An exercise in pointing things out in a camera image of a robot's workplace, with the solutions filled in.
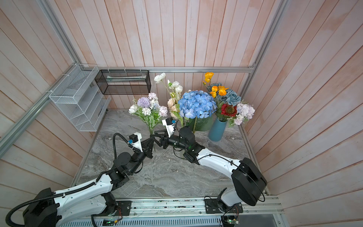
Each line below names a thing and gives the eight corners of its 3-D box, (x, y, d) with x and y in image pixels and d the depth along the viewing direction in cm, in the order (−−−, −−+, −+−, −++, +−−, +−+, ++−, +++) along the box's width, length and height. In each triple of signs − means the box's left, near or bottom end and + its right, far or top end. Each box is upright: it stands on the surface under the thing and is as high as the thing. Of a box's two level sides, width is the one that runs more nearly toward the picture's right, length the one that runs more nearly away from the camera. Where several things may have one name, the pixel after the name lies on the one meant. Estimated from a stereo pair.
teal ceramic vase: (213, 144, 101) (220, 127, 85) (208, 137, 105) (213, 119, 89) (222, 140, 103) (230, 123, 87) (216, 133, 107) (223, 115, 91)
